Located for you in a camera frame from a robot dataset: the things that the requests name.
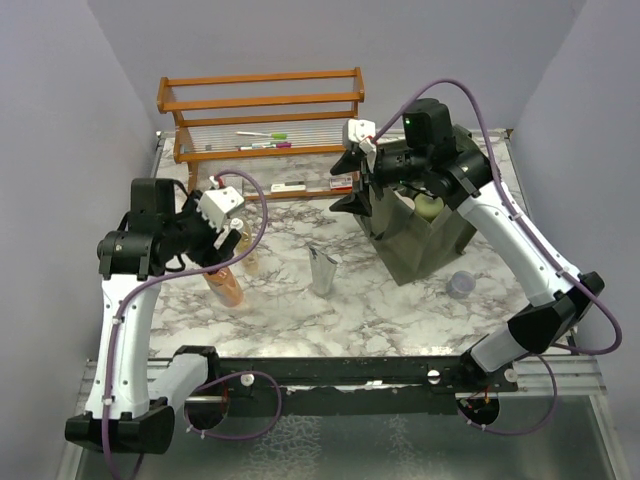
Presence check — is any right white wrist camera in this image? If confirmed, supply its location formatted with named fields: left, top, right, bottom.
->
left=342, top=118, right=377, bottom=171

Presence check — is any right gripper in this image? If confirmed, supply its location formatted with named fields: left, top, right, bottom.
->
left=330, top=148, right=430, bottom=216

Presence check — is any silver foil pouch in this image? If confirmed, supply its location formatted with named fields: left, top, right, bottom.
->
left=308, top=246, right=339, bottom=297

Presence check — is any small amber bottle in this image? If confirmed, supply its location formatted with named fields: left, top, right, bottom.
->
left=230, top=218, right=259, bottom=276

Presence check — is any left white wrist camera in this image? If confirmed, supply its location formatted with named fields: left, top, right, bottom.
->
left=196, top=186, right=245, bottom=233

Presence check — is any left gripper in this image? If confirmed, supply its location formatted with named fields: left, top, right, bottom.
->
left=165, top=189, right=242, bottom=272

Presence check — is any small purple jar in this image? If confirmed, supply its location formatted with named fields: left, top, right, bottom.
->
left=446, top=271, right=476, bottom=299

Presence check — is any orange wooden shelf rack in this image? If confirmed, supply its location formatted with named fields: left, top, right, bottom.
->
left=156, top=67, right=365, bottom=190

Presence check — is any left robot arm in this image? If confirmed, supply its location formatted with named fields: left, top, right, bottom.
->
left=65, top=178, right=244, bottom=454

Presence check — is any green bottle beige cap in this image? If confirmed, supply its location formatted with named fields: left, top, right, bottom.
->
left=399, top=196, right=415, bottom=211

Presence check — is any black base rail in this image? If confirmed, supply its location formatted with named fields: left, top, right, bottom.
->
left=186, top=356, right=517, bottom=418

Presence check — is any green lotion bottle white cap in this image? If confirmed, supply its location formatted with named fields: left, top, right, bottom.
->
left=414, top=193, right=445, bottom=222

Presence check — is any green white marker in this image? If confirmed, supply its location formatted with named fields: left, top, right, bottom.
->
left=235, top=131, right=288, bottom=140

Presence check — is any pink green marker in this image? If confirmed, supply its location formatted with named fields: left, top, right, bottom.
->
left=237, top=142, right=292, bottom=151

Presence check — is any pink orange bottle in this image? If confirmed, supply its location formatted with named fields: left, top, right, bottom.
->
left=203, top=267, right=244, bottom=308

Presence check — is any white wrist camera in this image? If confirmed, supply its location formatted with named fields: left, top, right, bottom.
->
left=342, top=118, right=377, bottom=171
left=196, top=186, right=245, bottom=233

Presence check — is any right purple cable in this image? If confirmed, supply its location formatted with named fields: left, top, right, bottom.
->
left=372, top=78, right=624, bottom=435

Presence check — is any purple cable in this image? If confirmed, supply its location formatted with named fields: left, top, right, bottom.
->
left=372, top=78, right=624, bottom=435
left=99, top=170, right=284, bottom=476

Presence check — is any long white box black stripe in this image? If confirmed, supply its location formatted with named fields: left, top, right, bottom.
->
left=270, top=181, right=307, bottom=194

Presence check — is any green canvas bag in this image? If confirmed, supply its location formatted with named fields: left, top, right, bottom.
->
left=353, top=125, right=491, bottom=285

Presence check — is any red white small box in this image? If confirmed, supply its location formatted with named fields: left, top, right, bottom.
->
left=329, top=175, right=353, bottom=191

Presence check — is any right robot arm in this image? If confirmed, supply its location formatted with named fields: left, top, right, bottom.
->
left=331, top=98, right=605, bottom=391

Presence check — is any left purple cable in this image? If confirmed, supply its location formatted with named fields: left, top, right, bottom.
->
left=99, top=170, right=284, bottom=476

